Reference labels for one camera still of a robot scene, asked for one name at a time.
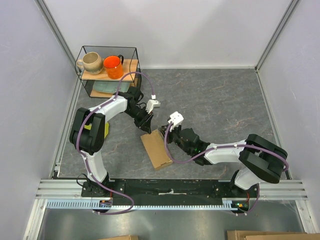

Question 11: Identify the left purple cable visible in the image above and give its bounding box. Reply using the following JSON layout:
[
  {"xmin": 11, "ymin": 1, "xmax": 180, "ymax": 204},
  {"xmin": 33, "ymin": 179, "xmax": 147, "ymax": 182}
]
[{"xmin": 76, "ymin": 71, "xmax": 157, "ymax": 216}]

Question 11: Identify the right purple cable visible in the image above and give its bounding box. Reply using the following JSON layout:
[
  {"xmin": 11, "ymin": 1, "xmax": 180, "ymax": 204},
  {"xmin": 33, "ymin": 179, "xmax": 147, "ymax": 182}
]
[{"xmin": 163, "ymin": 123, "xmax": 290, "ymax": 216}]

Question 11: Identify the beige ceramic mug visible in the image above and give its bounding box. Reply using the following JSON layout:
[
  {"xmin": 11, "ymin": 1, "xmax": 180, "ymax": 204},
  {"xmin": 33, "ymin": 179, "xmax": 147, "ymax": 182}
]
[{"xmin": 76, "ymin": 52, "xmax": 104, "ymax": 75}]

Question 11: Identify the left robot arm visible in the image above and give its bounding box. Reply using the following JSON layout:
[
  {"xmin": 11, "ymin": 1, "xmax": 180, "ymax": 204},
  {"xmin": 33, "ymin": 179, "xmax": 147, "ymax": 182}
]
[{"xmin": 69, "ymin": 87, "xmax": 161, "ymax": 197}]

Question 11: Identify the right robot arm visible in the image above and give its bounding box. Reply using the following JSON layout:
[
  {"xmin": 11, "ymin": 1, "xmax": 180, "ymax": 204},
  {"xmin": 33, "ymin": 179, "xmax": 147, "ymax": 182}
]
[{"xmin": 158, "ymin": 124, "xmax": 289, "ymax": 197}]

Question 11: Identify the yellow-green dotted plate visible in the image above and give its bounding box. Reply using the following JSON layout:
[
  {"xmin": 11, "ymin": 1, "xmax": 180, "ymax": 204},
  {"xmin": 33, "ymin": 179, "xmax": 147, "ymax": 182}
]
[{"xmin": 84, "ymin": 122, "xmax": 110, "ymax": 139}]

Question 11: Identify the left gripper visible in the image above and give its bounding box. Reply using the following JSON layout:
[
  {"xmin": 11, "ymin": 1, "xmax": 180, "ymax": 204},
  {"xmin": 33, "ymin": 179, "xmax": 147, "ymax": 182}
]
[{"xmin": 124, "ymin": 106, "xmax": 154, "ymax": 135}]

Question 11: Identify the cardboard piece bottom centre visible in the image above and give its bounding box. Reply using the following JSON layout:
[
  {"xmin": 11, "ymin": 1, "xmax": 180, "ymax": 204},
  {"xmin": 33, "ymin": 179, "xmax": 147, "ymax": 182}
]
[{"xmin": 99, "ymin": 235, "xmax": 139, "ymax": 240}]

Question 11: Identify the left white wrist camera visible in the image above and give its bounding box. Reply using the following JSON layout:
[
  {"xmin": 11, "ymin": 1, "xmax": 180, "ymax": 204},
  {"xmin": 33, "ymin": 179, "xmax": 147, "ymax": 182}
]
[{"xmin": 146, "ymin": 94, "xmax": 161, "ymax": 114}]

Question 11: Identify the black wire wooden shelf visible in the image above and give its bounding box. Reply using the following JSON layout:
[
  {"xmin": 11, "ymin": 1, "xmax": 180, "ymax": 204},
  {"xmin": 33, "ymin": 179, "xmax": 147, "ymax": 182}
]
[{"xmin": 74, "ymin": 45, "xmax": 142, "ymax": 98}]

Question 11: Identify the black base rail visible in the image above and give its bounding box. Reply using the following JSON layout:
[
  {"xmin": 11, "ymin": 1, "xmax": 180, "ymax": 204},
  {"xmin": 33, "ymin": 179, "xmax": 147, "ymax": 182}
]
[{"xmin": 78, "ymin": 178, "xmax": 258, "ymax": 207}]

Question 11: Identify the brown cardboard express box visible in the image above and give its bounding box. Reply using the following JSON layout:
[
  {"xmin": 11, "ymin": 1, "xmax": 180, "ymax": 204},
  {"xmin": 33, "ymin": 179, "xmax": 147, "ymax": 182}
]
[{"xmin": 140, "ymin": 129, "xmax": 173, "ymax": 171}]

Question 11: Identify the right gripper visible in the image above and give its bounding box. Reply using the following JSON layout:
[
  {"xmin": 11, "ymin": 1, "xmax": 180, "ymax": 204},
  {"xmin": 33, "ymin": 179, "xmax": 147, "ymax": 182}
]
[{"xmin": 158, "ymin": 123, "xmax": 192, "ymax": 156}]

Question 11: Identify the purple cable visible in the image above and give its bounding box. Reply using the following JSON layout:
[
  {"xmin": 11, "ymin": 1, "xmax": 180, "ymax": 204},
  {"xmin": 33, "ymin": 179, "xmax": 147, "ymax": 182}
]
[
  {"xmin": 76, "ymin": 71, "xmax": 157, "ymax": 216},
  {"xmin": 163, "ymin": 123, "xmax": 290, "ymax": 216}
]

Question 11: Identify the orange mug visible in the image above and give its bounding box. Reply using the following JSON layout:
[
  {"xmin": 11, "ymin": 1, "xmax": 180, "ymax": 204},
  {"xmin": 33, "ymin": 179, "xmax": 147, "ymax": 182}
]
[{"xmin": 103, "ymin": 54, "xmax": 124, "ymax": 80}]

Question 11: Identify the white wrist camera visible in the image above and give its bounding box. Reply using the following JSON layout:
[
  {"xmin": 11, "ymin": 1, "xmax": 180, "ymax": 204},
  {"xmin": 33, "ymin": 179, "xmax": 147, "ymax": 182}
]
[
  {"xmin": 167, "ymin": 111, "xmax": 184, "ymax": 132},
  {"xmin": 146, "ymin": 94, "xmax": 161, "ymax": 114}
]

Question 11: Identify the light green tray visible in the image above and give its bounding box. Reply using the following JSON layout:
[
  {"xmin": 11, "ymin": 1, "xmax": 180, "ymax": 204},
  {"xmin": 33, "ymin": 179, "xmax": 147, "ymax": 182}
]
[{"xmin": 92, "ymin": 81, "xmax": 131, "ymax": 94}]

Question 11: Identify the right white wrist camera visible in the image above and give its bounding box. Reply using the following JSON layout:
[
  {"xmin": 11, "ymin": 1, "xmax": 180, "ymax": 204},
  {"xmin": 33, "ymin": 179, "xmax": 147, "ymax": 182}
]
[{"xmin": 167, "ymin": 111, "xmax": 184, "ymax": 132}]

